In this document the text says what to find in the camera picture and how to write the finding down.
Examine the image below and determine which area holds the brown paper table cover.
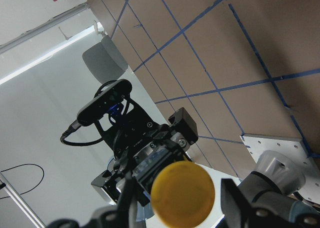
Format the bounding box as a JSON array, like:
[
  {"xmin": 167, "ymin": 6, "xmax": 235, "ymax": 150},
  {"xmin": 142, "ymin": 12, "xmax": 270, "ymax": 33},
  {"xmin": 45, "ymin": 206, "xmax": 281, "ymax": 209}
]
[{"xmin": 87, "ymin": 0, "xmax": 320, "ymax": 179}]

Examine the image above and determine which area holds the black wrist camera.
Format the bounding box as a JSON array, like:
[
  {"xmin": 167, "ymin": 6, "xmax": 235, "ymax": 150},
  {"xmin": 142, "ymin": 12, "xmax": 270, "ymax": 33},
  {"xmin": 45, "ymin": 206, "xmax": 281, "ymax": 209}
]
[{"xmin": 76, "ymin": 79, "xmax": 133, "ymax": 127}]

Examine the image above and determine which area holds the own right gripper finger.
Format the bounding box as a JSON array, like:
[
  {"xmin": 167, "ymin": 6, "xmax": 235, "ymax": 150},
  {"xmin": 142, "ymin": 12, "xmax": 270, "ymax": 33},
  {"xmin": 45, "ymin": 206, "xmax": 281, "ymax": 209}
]
[{"xmin": 220, "ymin": 178, "xmax": 275, "ymax": 228}]

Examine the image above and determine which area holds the yellow push button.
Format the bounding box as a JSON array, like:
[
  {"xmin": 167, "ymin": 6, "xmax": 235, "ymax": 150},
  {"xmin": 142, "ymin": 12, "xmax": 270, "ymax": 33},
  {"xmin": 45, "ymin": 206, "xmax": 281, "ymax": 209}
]
[{"xmin": 150, "ymin": 160, "xmax": 216, "ymax": 228}]

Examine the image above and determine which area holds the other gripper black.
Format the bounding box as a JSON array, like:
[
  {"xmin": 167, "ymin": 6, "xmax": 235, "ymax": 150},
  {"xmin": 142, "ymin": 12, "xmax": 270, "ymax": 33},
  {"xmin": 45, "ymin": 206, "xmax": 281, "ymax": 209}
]
[{"xmin": 47, "ymin": 97, "xmax": 199, "ymax": 228}]

